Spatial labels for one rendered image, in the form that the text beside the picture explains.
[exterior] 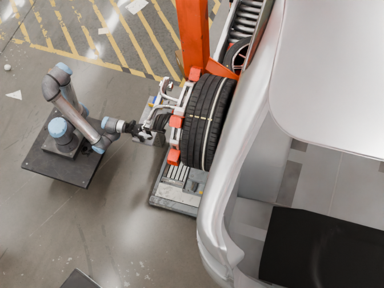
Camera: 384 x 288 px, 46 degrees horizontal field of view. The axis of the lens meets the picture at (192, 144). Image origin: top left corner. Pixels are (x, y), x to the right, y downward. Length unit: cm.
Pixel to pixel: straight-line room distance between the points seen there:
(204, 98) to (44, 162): 160
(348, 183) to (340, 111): 205
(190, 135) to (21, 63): 251
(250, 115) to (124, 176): 206
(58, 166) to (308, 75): 312
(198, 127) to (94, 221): 146
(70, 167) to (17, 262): 87
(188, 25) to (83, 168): 148
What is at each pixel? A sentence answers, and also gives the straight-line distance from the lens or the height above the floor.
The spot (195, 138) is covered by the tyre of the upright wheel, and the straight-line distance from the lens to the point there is 288.
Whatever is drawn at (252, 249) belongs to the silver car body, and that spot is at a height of 91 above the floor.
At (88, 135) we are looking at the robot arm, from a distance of 330.
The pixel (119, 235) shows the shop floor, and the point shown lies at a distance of 384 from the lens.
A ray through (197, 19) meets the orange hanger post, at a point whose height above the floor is 140.
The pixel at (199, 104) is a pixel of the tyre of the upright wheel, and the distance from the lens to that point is 287.
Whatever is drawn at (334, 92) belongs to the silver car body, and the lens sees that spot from 92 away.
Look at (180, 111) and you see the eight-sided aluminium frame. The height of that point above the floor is 112.
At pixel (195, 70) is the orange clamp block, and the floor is 112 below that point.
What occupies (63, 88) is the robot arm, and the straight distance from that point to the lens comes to 331.
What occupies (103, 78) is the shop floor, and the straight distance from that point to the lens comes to 457.
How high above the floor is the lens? 362
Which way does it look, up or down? 63 degrees down
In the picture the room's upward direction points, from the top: 8 degrees counter-clockwise
